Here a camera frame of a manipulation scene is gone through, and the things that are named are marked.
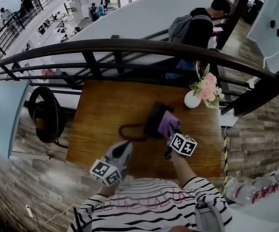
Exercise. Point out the person's left forearm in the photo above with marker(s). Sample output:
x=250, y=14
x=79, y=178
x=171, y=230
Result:
x=107, y=190

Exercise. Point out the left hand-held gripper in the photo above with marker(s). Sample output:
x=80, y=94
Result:
x=104, y=173

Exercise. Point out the white counter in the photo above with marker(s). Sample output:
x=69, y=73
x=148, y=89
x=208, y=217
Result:
x=262, y=216

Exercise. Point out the white ceramic vase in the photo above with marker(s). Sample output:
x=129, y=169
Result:
x=191, y=100

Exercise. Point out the purple cloth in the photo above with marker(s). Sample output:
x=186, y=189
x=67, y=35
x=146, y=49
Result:
x=167, y=124

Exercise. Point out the person's right forearm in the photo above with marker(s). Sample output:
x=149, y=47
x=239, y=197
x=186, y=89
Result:
x=183, y=170

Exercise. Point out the light blue table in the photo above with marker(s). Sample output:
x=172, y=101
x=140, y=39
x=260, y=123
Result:
x=2, y=112

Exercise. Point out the plastic-wrapped water bottle pack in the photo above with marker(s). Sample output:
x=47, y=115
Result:
x=245, y=190

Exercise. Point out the pink flower bouquet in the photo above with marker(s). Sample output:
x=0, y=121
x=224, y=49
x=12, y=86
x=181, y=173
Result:
x=208, y=88

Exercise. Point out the yellow black striped tape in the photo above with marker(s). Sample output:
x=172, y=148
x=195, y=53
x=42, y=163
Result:
x=225, y=163

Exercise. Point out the black curved metal railing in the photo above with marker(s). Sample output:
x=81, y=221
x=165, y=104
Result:
x=129, y=46

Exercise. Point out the white tall cabinet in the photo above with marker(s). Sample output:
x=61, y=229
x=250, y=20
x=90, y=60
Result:
x=76, y=10

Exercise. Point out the thick dark wooden post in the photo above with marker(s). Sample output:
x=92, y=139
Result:
x=255, y=95

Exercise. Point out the white wall board panel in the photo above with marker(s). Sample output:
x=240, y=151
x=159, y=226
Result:
x=262, y=11

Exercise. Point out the brown wooden table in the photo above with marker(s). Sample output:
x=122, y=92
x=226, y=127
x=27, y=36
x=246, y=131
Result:
x=101, y=110

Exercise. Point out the black round-back chair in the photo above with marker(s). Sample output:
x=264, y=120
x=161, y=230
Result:
x=46, y=120

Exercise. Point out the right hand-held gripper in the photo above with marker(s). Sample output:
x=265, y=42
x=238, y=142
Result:
x=181, y=145

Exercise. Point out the small white power strip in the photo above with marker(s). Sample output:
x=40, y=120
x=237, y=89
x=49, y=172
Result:
x=28, y=210

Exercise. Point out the person's striped white shirt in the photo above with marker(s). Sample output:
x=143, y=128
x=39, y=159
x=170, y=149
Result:
x=149, y=209

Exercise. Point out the slim dark wooden post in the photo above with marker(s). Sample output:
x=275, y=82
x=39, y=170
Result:
x=233, y=16

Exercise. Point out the white flat base board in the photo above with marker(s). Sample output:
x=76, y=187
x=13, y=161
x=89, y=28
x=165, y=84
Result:
x=227, y=120

